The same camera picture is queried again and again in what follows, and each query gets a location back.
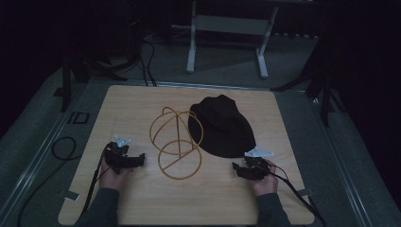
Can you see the white metal stand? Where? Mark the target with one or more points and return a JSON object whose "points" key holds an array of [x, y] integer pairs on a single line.
{"points": [[231, 25]]}

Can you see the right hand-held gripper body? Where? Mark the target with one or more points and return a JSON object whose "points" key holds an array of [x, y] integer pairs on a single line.
{"points": [[257, 165]]}

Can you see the grey tape piece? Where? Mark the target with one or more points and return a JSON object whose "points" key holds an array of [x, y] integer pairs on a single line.
{"points": [[305, 192], [72, 195]]}

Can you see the person's right hand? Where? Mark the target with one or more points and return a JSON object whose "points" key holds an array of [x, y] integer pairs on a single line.
{"points": [[268, 184]]}

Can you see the black tripod stand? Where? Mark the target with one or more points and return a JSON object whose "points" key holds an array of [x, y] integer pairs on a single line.
{"points": [[321, 82], [82, 67]]}

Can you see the black bucket hat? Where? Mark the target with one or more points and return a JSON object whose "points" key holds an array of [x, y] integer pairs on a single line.
{"points": [[222, 126]]}

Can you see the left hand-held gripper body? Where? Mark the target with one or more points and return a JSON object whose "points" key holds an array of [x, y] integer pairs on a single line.
{"points": [[118, 157]]}

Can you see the person's left hand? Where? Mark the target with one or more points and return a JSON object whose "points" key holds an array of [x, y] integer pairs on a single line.
{"points": [[113, 178]]}

